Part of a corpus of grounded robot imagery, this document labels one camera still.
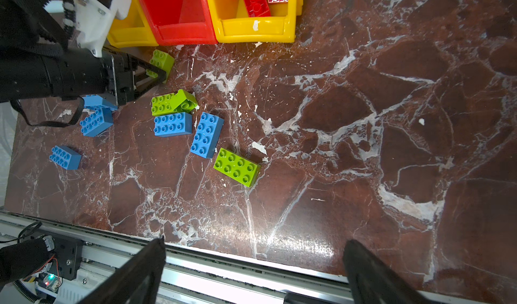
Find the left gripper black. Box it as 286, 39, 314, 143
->
1, 48, 166, 106

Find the blue brick middle left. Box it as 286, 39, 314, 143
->
83, 95, 118, 111

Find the blue brick lower left cluster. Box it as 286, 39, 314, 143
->
80, 108, 113, 137

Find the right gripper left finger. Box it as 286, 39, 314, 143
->
80, 238, 166, 303

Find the yellow bin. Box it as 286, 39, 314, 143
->
207, 0, 304, 43
107, 0, 158, 48

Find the small green brick near bins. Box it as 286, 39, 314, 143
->
149, 50, 175, 83

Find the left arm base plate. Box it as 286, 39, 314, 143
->
42, 232, 83, 281

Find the red middle bin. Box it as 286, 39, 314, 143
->
139, 0, 218, 46

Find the right yellow bin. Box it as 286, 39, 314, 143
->
207, 0, 304, 43

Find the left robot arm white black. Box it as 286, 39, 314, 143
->
1, 0, 167, 106

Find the left yellow bin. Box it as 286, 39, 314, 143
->
107, 0, 158, 48

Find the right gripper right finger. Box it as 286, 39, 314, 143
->
343, 239, 432, 303

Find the green brick bottom right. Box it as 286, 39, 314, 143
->
214, 148, 261, 188

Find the blue brick upright right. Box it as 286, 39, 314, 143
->
190, 112, 224, 159

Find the blue brick centre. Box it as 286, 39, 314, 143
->
153, 112, 193, 137

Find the blue brick far left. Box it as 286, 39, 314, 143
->
49, 145, 82, 170

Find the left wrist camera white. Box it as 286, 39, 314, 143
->
63, 0, 131, 58

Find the small green brick centre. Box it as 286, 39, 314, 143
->
174, 90, 199, 113

